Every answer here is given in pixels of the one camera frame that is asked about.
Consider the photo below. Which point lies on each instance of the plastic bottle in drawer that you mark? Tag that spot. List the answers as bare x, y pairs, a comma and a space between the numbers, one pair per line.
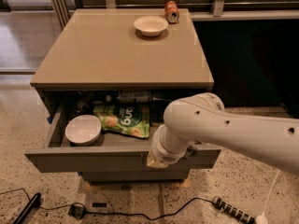
129, 97

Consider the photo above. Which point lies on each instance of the orange soda can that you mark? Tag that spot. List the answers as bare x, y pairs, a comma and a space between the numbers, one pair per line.
171, 11

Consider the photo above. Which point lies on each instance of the black bar on floor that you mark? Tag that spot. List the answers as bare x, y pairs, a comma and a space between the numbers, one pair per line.
34, 202

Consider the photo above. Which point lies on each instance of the white bowl on cabinet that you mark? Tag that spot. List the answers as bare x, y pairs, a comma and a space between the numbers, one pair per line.
150, 26

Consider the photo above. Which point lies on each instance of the white bowl in drawer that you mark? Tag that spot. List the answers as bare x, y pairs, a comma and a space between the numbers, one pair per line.
83, 130

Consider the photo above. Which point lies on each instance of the black power adapter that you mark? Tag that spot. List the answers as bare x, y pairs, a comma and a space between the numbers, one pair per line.
77, 210

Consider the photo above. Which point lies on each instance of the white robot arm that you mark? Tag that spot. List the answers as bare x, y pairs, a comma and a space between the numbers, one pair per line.
273, 141

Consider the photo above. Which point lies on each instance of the grey top drawer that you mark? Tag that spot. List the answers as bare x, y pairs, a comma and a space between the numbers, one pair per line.
112, 152

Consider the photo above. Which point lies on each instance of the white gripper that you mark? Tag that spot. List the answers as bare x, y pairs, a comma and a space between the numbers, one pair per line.
164, 154

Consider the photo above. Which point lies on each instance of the green snack bag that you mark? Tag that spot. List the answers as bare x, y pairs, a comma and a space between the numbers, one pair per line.
131, 120

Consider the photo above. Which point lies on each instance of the grey drawer cabinet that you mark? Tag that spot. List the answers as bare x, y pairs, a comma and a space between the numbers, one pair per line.
100, 50

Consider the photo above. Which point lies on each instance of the black power strip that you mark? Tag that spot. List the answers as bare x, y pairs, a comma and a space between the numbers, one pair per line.
233, 211

